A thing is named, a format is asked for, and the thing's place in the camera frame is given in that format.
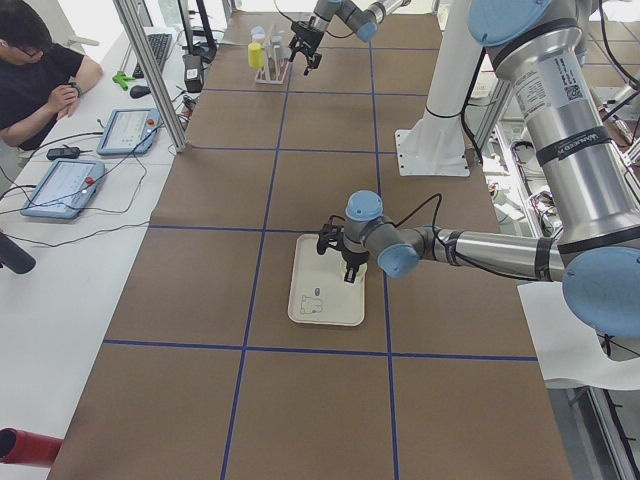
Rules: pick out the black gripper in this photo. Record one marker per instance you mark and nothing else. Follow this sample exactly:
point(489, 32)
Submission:
point(354, 259)
point(306, 40)

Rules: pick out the pale green plastic cup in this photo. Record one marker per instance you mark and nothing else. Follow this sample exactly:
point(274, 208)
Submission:
point(363, 271)

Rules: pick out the grey plastic cup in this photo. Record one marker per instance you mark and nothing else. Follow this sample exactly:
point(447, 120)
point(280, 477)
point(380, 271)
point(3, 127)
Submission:
point(278, 49)

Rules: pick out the yellow plastic cup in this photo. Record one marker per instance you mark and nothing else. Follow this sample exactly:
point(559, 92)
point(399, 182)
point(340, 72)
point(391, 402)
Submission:
point(255, 54)

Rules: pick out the blue plastic cup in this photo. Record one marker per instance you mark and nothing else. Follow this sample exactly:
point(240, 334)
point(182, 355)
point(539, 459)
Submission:
point(258, 34)

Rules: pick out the white plastic tray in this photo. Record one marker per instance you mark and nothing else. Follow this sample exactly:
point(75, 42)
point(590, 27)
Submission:
point(318, 294)

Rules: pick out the black keyboard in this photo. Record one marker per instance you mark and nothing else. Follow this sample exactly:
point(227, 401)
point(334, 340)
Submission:
point(160, 44)

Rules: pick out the black computer mouse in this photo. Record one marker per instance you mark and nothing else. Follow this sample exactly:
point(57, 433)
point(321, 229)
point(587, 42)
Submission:
point(139, 91)

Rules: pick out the green plastic tool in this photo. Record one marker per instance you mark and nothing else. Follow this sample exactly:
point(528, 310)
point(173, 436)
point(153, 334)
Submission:
point(122, 79)

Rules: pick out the blue teach pendant far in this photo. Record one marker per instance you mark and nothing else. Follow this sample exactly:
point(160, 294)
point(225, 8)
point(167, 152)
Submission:
point(129, 130)

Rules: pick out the blue teach pendant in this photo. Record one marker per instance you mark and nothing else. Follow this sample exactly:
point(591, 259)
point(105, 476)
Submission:
point(129, 130)
point(65, 190)

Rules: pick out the white paper sheet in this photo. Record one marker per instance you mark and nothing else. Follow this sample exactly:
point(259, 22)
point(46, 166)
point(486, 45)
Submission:
point(568, 351)

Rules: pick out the black handheld remote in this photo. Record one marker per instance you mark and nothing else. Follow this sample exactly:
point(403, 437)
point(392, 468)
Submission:
point(63, 153)

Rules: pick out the seated person black shirt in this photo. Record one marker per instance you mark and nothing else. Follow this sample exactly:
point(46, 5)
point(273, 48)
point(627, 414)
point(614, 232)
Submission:
point(42, 81)

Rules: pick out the blue teach pendant near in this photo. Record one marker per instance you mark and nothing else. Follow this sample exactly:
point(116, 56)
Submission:
point(65, 190)

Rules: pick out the red cylinder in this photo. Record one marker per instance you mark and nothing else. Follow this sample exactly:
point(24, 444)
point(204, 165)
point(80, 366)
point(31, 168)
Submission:
point(27, 448)

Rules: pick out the white wire cup rack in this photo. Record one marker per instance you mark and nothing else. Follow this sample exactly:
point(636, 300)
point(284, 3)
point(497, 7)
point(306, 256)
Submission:
point(272, 72)

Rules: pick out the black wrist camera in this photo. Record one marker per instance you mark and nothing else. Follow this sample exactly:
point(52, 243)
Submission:
point(330, 235)

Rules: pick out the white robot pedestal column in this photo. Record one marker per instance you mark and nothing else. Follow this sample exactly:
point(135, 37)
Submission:
point(435, 145)

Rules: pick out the aluminium frame post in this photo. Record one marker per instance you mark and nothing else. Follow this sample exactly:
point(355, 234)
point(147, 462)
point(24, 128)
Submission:
point(138, 40)

